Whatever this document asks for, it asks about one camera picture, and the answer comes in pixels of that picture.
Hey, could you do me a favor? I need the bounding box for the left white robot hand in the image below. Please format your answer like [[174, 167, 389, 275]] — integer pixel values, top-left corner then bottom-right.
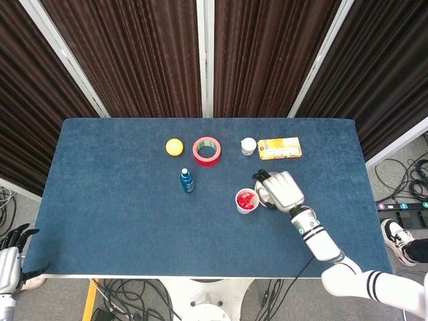
[[0, 223, 51, 296]]

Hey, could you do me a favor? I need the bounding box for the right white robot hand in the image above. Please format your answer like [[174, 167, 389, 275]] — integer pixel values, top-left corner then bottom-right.
[[252, 169, 306, 213]]

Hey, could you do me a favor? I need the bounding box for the round metal plate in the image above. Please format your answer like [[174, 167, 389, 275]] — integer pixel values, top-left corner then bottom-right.
[[254, 171, 280, 210]]

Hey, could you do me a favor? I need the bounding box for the white paper cup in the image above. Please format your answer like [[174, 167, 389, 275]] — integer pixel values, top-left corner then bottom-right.
[[235, 188, 261, 215]]

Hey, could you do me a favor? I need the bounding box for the yellow snack box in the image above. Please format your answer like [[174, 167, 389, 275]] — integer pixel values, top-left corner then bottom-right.
[[256, 136, 304, 162]]

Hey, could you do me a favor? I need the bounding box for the small white jar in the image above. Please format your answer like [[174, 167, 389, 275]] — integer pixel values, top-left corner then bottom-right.
[[240, 137, 257, 156]]

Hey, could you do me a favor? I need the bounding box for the red tape roll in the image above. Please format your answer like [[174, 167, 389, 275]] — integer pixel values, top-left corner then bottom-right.
[[192, 136, 222, 167]]

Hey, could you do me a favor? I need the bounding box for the blue spray bottle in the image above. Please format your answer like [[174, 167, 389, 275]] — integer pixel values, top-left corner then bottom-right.
[[179, 168, 196, 195]]

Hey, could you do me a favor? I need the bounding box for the black power adapter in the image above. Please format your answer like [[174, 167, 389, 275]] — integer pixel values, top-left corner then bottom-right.
[[90, 308, 113, 321]]

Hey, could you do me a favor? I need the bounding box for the yellow ball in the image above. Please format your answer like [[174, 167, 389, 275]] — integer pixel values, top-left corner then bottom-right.
[[165, 138, 185, 157]]

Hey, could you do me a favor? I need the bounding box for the white black sneaker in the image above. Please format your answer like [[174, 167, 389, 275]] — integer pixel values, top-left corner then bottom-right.
[[381, 219, 417, 268]]

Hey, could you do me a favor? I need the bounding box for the black foot pedal box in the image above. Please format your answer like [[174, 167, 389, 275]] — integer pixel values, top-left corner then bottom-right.
[[394, 209, 428, 228]]

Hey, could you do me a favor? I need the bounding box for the blue fabric table cover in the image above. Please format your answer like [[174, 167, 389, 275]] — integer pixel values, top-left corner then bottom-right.
[[33, 117, 394, 278]]

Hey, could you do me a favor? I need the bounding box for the brown pleated curtain panel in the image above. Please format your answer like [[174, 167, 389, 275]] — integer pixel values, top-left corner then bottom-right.
[[296, 0, 428, 161], [0, 0, 101, 198], [39, 0, 203, 118], [213, 0, 344, 118]]

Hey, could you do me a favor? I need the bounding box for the black trouser leg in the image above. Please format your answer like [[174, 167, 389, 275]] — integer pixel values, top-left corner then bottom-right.
[[403, 239, 428, 265]]

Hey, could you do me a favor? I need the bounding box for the grey floor cable bundle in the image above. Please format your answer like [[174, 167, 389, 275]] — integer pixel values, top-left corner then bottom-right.
[[0, 187, 17, 228]]

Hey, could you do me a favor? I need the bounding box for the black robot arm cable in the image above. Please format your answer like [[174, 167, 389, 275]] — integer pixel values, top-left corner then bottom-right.
[[287, 257, 315, 295]]

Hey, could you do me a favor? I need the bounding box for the white partition frame post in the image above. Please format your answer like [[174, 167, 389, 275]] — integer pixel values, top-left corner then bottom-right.
[[364, 115, 428, 170], [0, 177, 43, 203], [18, 0, 111, 118], [195, 0, 215, 118], [288, 0, 356, 118]]

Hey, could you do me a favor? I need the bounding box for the black floor cable bundle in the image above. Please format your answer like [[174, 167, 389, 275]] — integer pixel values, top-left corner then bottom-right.
[[255, 279, 285, 321], [90, 279, 183, 321], [373, 132, 428, 203]]

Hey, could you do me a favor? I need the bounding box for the white table pedestal base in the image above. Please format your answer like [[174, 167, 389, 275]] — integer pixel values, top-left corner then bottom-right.
[[156, 278, 253, 321]]

